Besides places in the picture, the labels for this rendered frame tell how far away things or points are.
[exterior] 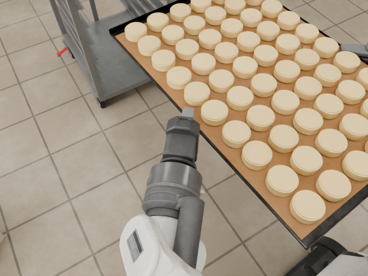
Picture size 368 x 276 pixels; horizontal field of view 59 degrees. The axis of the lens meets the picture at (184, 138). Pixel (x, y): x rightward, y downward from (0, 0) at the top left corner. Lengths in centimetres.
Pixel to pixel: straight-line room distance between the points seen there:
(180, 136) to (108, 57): 153
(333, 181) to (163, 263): 30
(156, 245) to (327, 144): 34
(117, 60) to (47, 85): 48
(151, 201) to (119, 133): 136
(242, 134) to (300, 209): 16
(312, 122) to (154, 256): 37
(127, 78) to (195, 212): 149
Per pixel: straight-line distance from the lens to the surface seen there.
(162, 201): 48
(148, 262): 42
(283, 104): 63
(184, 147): 52
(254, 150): 56
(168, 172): 50
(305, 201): 54
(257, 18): 81
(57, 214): 169
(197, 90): 63
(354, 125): 65
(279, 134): 59
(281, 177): 55
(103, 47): 210
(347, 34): 264
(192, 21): 79
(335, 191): 56
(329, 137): 62
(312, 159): 58
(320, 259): 140
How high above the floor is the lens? 148
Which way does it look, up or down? 56 degrees down
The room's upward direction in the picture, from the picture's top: straight up
